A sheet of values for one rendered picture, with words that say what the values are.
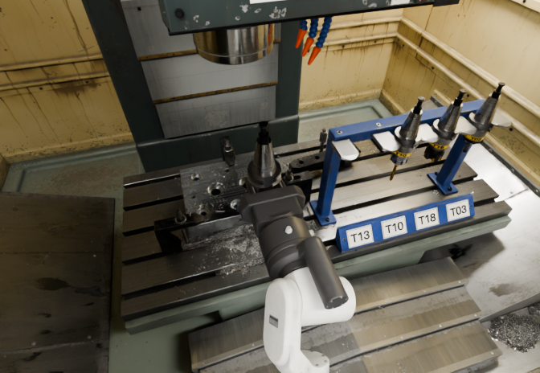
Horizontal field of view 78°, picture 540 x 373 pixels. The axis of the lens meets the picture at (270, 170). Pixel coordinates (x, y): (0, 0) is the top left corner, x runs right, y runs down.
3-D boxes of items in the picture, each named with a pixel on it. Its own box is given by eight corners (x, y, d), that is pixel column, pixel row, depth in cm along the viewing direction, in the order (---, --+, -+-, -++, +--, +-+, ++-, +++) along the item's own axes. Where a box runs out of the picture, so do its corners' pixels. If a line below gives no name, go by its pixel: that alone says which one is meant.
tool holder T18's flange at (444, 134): (449, 125, 89) (453, 118, 87) (460, 141, 84) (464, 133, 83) (426, 126, 88) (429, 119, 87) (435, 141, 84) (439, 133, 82)
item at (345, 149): (362, 158, 79) (363, 156, 78) (341, 163, 78) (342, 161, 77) (349, 140, 83) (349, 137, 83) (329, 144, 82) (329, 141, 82)
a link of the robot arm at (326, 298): (308, 268, 60) (335, 332, 52) (255, 268, 54) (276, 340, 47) (342, 227, 53) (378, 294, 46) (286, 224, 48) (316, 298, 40)
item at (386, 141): (403, 149, 81) (404, 147, 80) (384, 154, 80) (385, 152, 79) (388, 132, 85) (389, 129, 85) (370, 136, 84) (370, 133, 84)
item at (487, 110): (483, 112, 89) (496, 90, 84) (496, 121, 86) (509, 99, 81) (469, 115, 88) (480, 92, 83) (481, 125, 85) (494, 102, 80)
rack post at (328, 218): (337, 223, 103) (353, 151, 82) (321, 227, 102) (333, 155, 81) (324, 198, 110) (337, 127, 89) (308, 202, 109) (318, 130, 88)
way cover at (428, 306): (501, 358, 102) (530, 339, 91) (208, 469, 84) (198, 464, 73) (439, 270, 122) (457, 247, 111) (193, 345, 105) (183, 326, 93)
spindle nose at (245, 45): (272, 29, 74) (272, -32, 65) (276, 65, 63) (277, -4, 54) (198, 31, 73) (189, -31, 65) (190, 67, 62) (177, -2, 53)
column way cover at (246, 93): (279, 120, 139) (282, -15, 103) (162, 141, 130) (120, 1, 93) (275, 114, 143) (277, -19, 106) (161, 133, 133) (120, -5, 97)
